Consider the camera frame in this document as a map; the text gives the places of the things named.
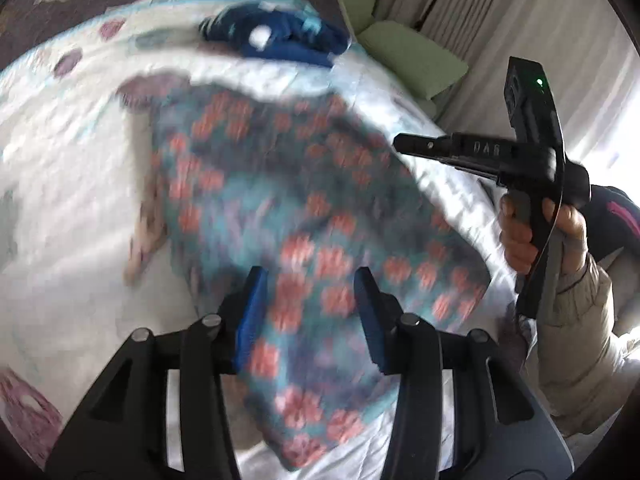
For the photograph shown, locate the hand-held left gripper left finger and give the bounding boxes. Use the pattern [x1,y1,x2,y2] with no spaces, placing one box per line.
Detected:
[45,266,271,480]

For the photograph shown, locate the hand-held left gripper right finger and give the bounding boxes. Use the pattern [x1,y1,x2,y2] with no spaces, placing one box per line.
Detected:
[352,267,576,480]

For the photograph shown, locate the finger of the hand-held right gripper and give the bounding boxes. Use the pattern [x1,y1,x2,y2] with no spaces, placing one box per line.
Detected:
[393,132,457,165]

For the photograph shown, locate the teal floral pants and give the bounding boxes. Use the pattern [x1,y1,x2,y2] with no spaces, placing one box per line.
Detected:
[117,72,493,471]

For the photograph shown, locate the person's right forearm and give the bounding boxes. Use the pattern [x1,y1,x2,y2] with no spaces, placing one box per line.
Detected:
[536,254,640,437]

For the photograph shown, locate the person's right hand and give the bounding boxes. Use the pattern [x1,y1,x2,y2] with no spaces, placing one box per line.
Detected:
[499,192,588,287]

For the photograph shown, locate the large green cushion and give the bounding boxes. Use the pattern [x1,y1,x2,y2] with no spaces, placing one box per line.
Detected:
[357,21,469,102]

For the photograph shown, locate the person's dark printed clothing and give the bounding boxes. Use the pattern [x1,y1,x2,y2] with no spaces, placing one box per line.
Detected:
[589,185,640,263]

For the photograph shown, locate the small green cushion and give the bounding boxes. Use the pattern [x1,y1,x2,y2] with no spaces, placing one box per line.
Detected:
[334,0,379,35]

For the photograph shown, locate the dark blue fleece garment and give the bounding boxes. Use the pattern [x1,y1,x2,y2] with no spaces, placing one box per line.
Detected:
[199,0,351,68]

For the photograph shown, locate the white leaf print quilt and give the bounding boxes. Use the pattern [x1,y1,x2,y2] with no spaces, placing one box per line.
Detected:
[0,0,551,480]

